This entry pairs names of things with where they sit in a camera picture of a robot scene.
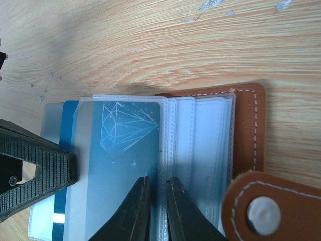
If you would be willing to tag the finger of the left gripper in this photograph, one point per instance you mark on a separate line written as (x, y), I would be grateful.
(32, 169)

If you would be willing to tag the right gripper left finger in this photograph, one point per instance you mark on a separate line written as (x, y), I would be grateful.
(132, 219)

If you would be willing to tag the brown leather card holder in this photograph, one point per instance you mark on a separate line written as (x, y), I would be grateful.
(213, 140)

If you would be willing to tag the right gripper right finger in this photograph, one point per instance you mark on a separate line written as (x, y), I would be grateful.
(185, 220)

